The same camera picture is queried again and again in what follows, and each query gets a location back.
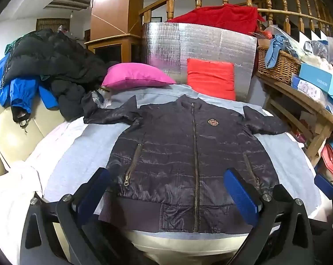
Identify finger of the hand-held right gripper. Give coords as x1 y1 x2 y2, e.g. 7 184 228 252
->
314 173 333 218

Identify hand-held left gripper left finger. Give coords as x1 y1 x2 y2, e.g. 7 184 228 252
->
20 167 123 265

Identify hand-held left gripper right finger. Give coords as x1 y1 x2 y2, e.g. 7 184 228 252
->
223 168 321 265

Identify dark quilted zip jacket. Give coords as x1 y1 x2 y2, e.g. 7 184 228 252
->
83 94 292 234

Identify pile of dark clothes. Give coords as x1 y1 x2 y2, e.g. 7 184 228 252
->
6 29 120 122

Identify pink folded cloths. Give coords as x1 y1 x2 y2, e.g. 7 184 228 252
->
319 141 333 180

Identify grey blanket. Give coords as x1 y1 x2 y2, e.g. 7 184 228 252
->
42 84 323 240

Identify wooden side table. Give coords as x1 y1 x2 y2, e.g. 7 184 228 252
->
256 72 333 167

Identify clear plastic bag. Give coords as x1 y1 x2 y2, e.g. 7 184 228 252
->
91 88 112 109

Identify white printed box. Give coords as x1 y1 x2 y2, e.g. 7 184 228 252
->
290 74 328 105

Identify cream sofa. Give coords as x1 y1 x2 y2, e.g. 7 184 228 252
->
0 80 66 172

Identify light blue cardboard box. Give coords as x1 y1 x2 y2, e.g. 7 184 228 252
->
299 62 333 105

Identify red pillow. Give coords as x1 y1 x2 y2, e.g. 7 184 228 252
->
186 58 237 101

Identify wicker basket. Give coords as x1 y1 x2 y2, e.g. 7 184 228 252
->
257 45 302 86

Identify pink pillow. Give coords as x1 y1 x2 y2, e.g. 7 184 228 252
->
101 62 177 89

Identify blue jacket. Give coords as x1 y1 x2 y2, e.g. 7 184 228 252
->
0 52 59 114

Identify light blue cloth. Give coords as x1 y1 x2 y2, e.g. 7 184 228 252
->
265 34 291 69

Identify wooden cabinet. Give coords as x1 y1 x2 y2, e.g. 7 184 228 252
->
90 0 146 36
84 33 142 64

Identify silver foil insulation mat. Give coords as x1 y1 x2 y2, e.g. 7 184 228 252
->
142 22 258 104

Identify wooden lattice panel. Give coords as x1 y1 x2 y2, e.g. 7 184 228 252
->
36 18 70 32

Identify red cloth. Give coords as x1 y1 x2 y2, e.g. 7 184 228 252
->
166 4 266 36

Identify wooden stair railing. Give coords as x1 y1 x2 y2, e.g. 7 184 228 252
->
139 0 333 42

